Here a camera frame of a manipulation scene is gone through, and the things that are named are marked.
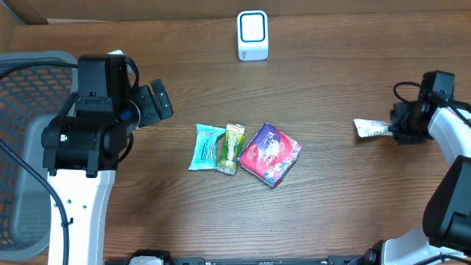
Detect teal snack packet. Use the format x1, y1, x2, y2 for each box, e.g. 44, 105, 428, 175
188, 124, 226, 171

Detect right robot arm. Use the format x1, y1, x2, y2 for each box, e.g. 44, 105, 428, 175
352, 71, 470, 264

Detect white barcode scanner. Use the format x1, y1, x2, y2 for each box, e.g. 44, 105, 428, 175
236, 10, 269, 61

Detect red purple snack packet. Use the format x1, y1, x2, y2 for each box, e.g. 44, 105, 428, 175
236, 123, 302, 188

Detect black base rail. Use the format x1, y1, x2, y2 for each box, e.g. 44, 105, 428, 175
105, 249, 365, 265

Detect green juice pouch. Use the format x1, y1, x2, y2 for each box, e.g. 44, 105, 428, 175
216, 124, 245, 175

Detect white tube with gold cap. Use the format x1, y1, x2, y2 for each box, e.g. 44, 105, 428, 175
353, 119, 393, 138

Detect grey plastic basket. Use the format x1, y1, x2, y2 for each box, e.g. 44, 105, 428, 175
0, 50, 80, 262

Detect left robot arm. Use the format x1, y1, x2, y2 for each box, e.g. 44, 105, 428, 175
41, 54, 174, 264

